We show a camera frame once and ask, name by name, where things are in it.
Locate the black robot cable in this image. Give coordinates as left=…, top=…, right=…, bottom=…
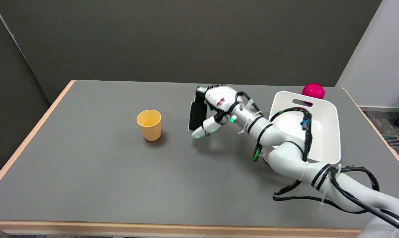
left=252, top=106, right=399, bottom=229

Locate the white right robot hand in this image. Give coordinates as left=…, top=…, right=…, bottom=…
left=191, top=84, right=244, bottom=139

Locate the yellow plastic cup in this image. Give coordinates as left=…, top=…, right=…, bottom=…
left=136, top=109, right=162, bottom=142

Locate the black blackboard eraser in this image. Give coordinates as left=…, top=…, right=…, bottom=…
left=188, top=88, right=208, bottom=132

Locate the pink ball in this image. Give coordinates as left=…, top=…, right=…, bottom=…
left=302, top=83, right=325, bottom=106

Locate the floor vent grille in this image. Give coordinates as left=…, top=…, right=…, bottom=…
left=383, top=135, right=399, bottom=147

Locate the white plastic container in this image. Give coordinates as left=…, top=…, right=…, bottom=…
left=268, top=91, right=341, bottom=165

